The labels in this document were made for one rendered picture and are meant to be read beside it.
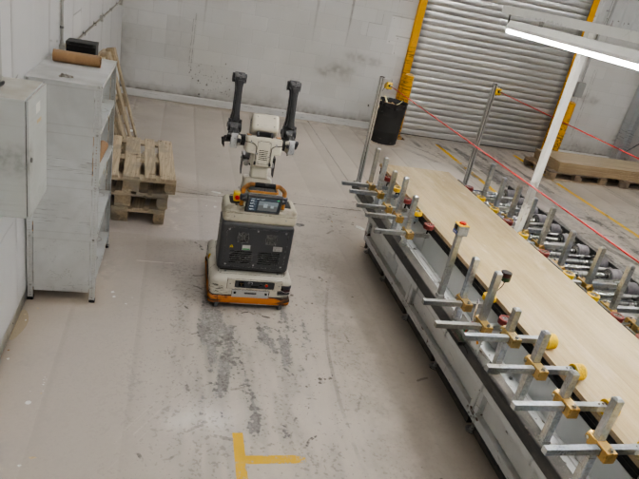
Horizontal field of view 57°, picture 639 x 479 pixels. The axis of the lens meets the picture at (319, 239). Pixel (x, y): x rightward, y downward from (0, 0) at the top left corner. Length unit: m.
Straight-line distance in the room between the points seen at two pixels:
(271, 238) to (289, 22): 6.42
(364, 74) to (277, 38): 1.66
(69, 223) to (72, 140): 0.58
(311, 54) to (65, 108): 6.97
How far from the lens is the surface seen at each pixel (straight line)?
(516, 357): 3.52
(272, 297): 4.56
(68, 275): 4.45
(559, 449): 2.58
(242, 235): 4.35
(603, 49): 3.38
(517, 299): 3.73
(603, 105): 13.09
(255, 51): 10.35
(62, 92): 3.98
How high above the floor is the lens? 2.44
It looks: 24 degrees down
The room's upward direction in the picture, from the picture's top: 12 degrees clockwise
